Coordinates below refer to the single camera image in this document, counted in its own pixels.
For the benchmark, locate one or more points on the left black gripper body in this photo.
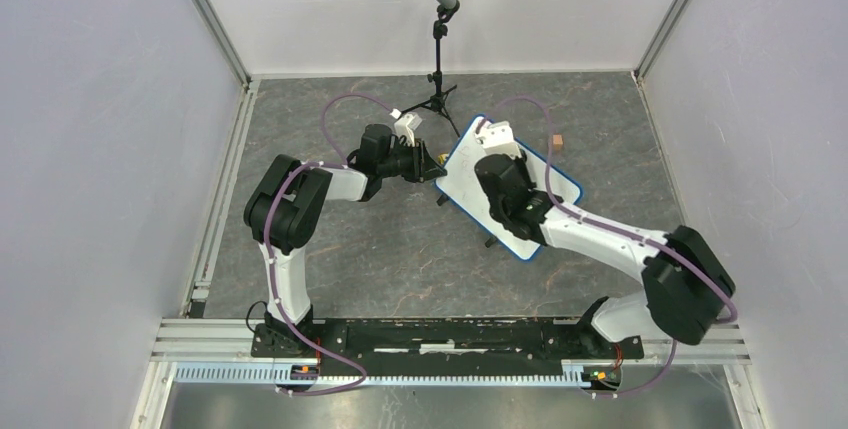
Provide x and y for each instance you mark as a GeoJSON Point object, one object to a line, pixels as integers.
{"type": "Point", "coordinates": [407, 164]}

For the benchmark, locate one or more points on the blue framed whiteboard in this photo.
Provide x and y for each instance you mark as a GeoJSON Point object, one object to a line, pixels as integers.
{"type": "Point", "coordinates": [462, 186]}

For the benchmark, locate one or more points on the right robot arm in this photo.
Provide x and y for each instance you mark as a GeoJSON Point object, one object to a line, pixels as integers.
{"type": "Point", "coordinates": [685, 290]}

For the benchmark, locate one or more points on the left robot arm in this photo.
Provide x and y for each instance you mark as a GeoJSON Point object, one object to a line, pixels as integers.
{"type": "Point", "coordinates": [284, 210]}

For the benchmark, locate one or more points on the small wooden cube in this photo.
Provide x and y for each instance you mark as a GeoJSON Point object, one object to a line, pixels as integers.
{"type": "Point", "coordinates": [557, 142]}

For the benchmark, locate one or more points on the black microphone tripod stand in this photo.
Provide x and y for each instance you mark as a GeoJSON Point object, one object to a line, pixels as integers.
{"type": "Point", "coordinates": [437, 102]}

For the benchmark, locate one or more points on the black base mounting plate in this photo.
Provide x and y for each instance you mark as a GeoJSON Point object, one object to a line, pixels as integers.
{"type": "Point", "coordinates": [453, 347]}

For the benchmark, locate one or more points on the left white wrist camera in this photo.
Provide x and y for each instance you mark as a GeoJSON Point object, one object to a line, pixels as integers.
{"type": "Point", "coordinates": [404, 126]}

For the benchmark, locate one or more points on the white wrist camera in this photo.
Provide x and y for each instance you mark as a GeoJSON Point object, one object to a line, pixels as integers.
{"type": "Point", "coordinates": [404, 126]}
{"type": "Point", "coordinates": [496, 138]}

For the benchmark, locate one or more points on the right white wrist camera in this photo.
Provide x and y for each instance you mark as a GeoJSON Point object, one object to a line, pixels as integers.
{"type": "Point", "coordinates": [496, 138]}

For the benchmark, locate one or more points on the slotted cable duct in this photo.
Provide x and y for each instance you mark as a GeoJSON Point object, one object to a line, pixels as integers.
{"type": "Point", "coordinates": [293, 376]}

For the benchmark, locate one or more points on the aluminium frame rail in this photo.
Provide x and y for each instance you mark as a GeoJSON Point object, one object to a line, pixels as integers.
{"type": "Point", "coordinates": [227, 340]}

